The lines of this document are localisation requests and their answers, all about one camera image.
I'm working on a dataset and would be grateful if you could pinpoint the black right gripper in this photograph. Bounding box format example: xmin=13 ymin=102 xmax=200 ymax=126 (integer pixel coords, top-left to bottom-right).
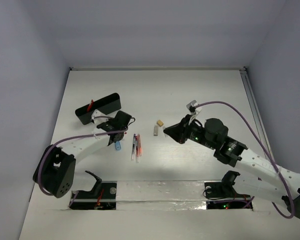
xmin=163 ymin=114 xmax=217 ymax=150

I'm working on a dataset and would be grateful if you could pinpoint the black gel pen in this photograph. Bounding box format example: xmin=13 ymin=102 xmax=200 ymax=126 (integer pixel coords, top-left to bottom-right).
xmin=131 ymin=134 xmax=136 ymax=161

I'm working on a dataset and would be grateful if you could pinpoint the red clear pen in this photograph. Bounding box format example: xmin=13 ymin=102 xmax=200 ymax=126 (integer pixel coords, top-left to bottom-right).
xmin=136 ymin=134 xmax=142 ymax=163

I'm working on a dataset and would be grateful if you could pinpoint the red gel pen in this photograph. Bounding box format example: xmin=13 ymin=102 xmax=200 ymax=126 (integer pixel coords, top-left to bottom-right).
xmin=86 ymin=99 xmax=94 ymax=112

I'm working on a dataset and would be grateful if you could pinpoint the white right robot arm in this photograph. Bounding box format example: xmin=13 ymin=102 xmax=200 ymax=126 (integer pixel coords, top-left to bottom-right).
xmin=163 ymin=114 xmax=300 ymax=219

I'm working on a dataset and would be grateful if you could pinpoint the black pen holder box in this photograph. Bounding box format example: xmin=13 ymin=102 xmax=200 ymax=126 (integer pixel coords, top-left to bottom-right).
xmin=75 ymin=92 xmax=122 ymax=125

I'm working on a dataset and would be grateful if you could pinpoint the yellow eraser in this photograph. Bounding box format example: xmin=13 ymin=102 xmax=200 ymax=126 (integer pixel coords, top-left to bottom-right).
xmin=157 ymin=120 xmax=164 ymax=127

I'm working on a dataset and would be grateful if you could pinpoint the grey eraser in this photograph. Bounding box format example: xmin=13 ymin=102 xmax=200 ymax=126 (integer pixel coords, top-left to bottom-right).
xmin=153 ymin=125 xmax=159 ymax=136

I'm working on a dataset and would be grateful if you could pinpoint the blue pen cap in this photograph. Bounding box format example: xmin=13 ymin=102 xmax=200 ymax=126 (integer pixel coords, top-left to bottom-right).
xmin=114 ymin=141 xmax=122 ymax=151

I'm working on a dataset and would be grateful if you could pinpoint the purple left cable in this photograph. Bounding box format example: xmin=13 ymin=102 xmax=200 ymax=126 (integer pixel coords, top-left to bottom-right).
xmin=37 ymin=116 xmax=128 ymax=197

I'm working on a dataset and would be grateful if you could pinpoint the purple cable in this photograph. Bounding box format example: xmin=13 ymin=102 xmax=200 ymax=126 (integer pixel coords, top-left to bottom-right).
xmin=37 ymin=116 xmax=128 ymax=197
xmin=194 ymin=101 xmax=296 ymax=219

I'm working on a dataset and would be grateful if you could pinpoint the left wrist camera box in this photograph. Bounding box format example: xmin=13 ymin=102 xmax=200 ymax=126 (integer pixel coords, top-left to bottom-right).
xmin=90 ymin=109 xmax=111 ymax=125

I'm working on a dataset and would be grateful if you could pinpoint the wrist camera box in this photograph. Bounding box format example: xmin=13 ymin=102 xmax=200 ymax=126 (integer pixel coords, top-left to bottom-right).
xmin=90 ymin=109 xmax=111 ymax=125
xmin=186 ymin=100 xmax=202 ymax=122

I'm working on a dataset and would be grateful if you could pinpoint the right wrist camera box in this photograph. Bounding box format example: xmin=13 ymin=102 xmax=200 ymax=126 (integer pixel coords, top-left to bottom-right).
xmin=186 ymin=100 xmax=202 ymax=122

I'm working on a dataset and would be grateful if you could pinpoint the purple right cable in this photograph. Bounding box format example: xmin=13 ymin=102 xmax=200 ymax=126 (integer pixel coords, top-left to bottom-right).
xmin=194 ymin=101 xmax=296 ymax=219

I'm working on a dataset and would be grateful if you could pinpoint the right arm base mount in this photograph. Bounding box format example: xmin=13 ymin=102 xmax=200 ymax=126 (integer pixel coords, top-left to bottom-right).
xmin=202 ymin=170 xmax=253 ymax=210

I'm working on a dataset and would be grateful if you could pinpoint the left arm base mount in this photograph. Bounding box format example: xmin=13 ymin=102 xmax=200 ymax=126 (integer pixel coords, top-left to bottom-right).
xmin=68 ymin=170 xmax=117 ymax=211

